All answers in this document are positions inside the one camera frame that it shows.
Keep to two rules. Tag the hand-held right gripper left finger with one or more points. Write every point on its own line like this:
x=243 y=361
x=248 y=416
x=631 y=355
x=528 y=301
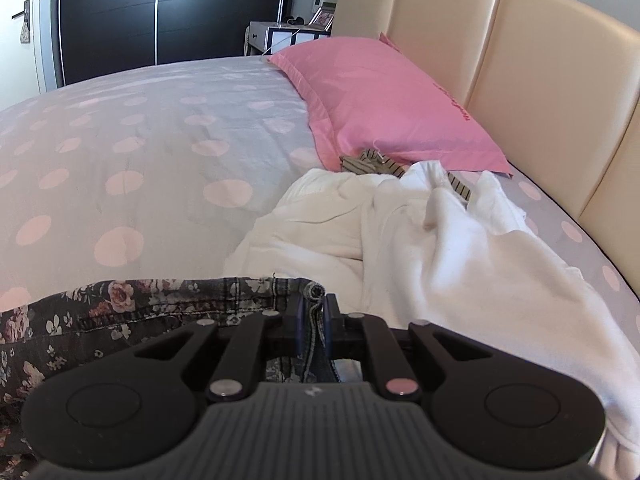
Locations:
x=300 y=330

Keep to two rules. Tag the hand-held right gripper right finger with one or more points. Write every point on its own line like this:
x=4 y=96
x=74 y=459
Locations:
x=330 y=330

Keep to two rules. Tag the dark floral denim pants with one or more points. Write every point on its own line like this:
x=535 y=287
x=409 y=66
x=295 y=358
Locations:
x=100 y=310

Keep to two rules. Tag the white garment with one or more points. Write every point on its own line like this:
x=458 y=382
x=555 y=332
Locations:
x=450 y=260

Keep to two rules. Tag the striped garment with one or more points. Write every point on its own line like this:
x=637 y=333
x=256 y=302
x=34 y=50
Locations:
x=372 y=164

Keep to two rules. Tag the polka dot bed sheet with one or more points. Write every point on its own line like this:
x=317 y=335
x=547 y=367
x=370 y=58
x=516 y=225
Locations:
x=150 y=160

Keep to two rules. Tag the pink pillow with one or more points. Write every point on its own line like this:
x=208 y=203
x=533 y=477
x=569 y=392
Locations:
x=390 y=95

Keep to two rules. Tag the white nightstand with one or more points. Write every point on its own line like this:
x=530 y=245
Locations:
x=260 y=35

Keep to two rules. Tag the small dark object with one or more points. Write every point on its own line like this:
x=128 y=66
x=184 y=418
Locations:
x=296 y=21

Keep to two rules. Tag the beige leather headboard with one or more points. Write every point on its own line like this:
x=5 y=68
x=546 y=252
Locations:
x=540 y=85

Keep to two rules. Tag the black sliding wardrobe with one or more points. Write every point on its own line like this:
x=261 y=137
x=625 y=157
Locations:
x=175 y=20

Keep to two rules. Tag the white door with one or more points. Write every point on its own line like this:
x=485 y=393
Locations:
x=15 y=70

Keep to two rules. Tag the small patterned hanging pouch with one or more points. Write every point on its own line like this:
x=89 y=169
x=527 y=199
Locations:
x=25 y=31

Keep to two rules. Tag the photo frame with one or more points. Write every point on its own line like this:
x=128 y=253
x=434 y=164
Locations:
x=324 y=19

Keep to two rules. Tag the white wall thermostat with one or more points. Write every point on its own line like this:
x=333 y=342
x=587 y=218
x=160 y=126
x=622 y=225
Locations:
x=318 y=6

